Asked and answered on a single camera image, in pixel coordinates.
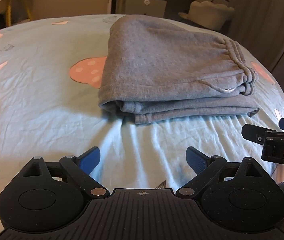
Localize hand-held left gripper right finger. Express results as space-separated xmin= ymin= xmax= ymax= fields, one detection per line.
xmin=176 ymin=147 xmax=270 ymax=201

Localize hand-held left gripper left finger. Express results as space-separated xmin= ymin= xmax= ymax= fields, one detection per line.
xmin=14 ymin=146 xmax=109 ymax=201

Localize grey pants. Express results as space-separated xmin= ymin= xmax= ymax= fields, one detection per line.
xmin=99 ymin=15 xmax=260 ymax=125

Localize light blue printed bedsheet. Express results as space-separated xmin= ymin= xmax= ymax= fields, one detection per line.
xmin=0 ymin=14 xmax=284 ymax=238

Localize grey curtain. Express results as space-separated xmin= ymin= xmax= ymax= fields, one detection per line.
xmin=228 ymin=0 xmax=284 ymax=100

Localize white cloud-shaped chair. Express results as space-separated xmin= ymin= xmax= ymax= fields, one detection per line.
xmin=178 ymin=0 xmax=235 ymax=30

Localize small grey cabinet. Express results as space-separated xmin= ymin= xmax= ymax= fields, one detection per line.
xmin=123 ymin=0 xmax=168 ymax=18

